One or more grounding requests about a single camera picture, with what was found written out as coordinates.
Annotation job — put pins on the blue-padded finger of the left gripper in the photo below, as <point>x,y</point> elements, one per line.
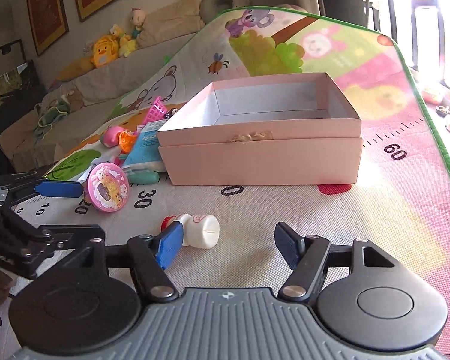
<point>20,193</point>

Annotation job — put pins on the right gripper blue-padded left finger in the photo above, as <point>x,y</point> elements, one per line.
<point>150,256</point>

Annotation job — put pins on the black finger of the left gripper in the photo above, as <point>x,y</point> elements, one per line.
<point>17,234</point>

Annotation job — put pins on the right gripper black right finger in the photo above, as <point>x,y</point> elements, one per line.
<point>306,257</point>

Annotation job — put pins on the round pink cartoon tin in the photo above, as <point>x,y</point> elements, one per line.
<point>107,188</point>

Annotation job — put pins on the small white yogurt bottle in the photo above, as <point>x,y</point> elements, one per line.
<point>200,231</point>

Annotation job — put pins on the beige sofa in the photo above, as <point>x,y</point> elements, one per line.
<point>99,91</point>

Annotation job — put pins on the green knitted cloth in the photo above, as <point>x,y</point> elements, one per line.
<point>57,111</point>

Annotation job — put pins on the orange plastic toy shell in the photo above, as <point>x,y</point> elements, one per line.
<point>126,140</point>

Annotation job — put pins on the colourful cartoon play mat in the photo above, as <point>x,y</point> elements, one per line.
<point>278,191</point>

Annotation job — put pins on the pink cardboard box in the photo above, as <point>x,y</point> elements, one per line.
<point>289,129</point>

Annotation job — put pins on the pink plastic toy net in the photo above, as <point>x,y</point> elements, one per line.
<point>156,112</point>

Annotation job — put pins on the yellow long cushion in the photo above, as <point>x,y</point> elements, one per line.
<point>75,69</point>

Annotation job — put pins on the small dark toy figure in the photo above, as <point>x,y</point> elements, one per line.
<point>171,112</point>

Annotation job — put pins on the yellow duck plush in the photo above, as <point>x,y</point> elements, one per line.
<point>105,50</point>

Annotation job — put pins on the small yellow chick plush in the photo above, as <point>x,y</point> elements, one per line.
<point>127,45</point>

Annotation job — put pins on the doll with pink hat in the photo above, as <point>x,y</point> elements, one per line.
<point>137,19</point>

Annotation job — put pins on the beige folded blanket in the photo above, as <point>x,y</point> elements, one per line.
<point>180,18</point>

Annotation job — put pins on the grey neck pillow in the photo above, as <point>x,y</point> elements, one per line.
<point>212,8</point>

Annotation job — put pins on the teal toy handle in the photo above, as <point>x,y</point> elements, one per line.
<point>143,177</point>

